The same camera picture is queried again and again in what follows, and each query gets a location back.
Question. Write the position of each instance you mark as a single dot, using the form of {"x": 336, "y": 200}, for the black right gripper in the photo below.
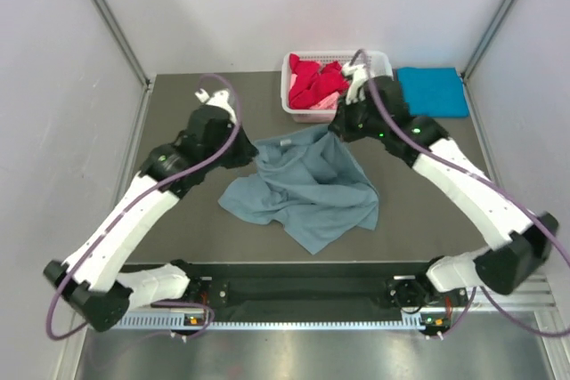
{"x": 341, "y": 127}

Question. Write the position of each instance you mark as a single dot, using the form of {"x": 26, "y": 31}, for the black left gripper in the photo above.
{"x": 247, "y": 152}

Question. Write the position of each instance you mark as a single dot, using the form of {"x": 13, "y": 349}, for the grey-blue t-shirt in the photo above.
{"x": 310, "y": 183}

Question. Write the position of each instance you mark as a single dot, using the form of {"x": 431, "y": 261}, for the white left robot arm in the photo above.
{"x": 90, "y": 280}

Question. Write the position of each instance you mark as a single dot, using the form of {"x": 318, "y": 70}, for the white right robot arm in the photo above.
{"x": 515, "y": 247}

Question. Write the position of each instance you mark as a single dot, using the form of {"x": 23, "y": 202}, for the pink t-shirt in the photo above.
{"x": 308, "y": 101}

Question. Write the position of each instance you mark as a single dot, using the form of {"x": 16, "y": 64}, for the red t-shirt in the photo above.
{"x": 316, "y": 79}

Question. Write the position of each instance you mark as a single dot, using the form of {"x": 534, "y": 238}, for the white plastic laundry basket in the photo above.
{"x": 378, "y": 66}

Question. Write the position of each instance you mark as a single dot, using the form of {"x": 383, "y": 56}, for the folded turquoise t-shirt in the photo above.
{"x": 434, "y": 92}

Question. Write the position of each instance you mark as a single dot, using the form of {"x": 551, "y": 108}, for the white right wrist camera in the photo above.
{"x": 357, "y": 75}

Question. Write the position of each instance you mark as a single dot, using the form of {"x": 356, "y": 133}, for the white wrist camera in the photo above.
{"x": 357, "y": 75}
{"x": 222, "y": 99}

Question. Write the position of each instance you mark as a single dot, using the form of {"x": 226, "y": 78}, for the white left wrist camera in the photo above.
{"x": 222, "y": 99}

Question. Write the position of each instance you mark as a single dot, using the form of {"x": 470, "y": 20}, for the right aluminium corner post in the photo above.
{"x": 490, "y": 33}

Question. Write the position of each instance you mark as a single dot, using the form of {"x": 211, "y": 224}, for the aluminium corner post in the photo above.
{"x": 112, "y": 25}
{"x": 490, "y": 33}

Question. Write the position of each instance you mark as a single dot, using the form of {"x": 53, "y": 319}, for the left aluminium corner post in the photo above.
{"x": 112, "y": 25}

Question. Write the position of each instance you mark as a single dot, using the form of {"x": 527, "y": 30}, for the grey slotted cable duct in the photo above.
{"x": 181, "y": 321}

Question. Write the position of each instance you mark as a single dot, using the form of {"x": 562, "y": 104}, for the aluminium front frame rail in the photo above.
{"x": 530, "y": 296}

